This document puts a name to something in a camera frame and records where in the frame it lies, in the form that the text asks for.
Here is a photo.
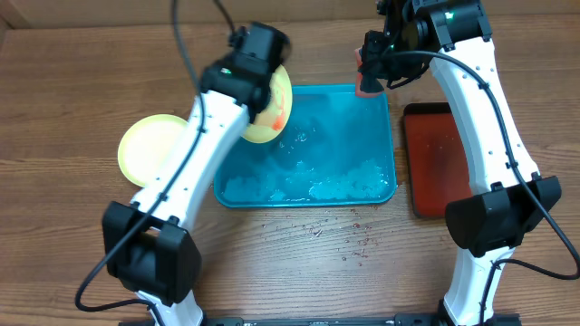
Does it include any red sponge with dark scourer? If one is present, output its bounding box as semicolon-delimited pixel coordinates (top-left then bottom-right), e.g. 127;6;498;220
355;72;384;98

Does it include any yellow-green plate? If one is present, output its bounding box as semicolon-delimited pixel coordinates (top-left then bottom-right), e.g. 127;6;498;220
243;65;293;143
117;114;188;187

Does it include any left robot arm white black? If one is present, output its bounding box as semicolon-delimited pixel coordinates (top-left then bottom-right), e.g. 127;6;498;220
102;22;290;325

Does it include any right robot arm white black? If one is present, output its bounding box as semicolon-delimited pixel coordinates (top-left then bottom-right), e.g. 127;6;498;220
359;0;561;325

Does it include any teal plastic serving tray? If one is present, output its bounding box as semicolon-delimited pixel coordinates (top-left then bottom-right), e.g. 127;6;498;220
213;84;397;208

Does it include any black tray with red water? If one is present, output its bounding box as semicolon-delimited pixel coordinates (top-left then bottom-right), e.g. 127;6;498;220
402;102;471;218

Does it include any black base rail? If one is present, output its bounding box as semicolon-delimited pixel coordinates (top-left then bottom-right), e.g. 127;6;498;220
118;313;522;326

